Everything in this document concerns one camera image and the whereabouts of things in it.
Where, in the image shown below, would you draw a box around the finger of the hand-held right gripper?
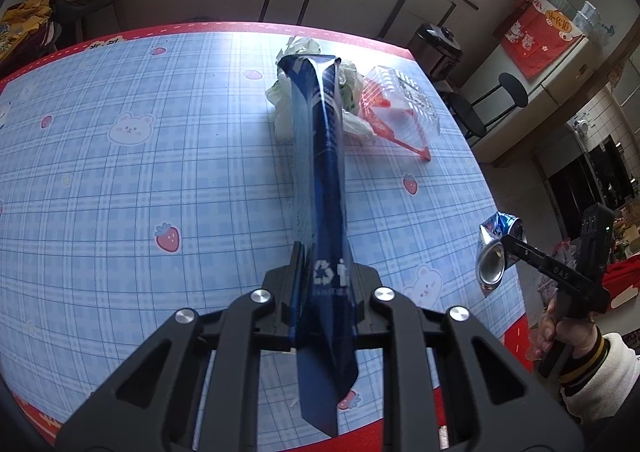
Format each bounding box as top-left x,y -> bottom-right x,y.
502,236 -> 582,293

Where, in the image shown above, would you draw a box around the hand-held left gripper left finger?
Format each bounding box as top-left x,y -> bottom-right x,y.
54,242 -> 306,452

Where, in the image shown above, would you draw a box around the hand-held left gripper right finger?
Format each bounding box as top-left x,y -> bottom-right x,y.
345,247 -> 586,452

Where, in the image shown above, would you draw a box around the crushed blue drink can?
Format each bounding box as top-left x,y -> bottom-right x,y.
475,212 -> 526,293

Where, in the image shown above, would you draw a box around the blue plastic packaging bag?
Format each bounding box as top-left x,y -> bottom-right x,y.
277,54 -> 361,438

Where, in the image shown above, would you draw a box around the person's right hand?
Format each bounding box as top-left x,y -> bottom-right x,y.
533,299 -> 601,364

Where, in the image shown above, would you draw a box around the dark kitchen cabinet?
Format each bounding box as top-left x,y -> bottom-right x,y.
542,132 -> 640,235

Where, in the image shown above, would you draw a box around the black folding chair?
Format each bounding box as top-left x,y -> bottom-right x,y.
445,72 -> 530,141

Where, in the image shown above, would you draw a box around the crumpled white plastic bag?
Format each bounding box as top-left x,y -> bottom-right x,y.
265,34 -> 376,140

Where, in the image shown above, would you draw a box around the plaid printed tablecloth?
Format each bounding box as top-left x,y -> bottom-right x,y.
0,20 -> 532,448

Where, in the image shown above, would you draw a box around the cream refrigerator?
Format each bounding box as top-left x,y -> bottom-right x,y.
470,16 -> 622,169

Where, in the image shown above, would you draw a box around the clear plastic food container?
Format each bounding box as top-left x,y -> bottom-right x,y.
357,64 -> 442,163

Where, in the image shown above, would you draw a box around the red printed gift bag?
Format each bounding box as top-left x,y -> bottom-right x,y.
500,0 -> 584,79

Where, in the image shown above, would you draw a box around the silver electric pressure cooker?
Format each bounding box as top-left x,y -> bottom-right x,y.
407,23 -> 464,82

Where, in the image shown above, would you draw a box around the clear plastic bottles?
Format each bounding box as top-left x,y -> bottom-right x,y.
550,0 -> 617,40

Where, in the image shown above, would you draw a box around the yellow printed bags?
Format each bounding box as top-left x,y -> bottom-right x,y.
0,0 -> 55,60

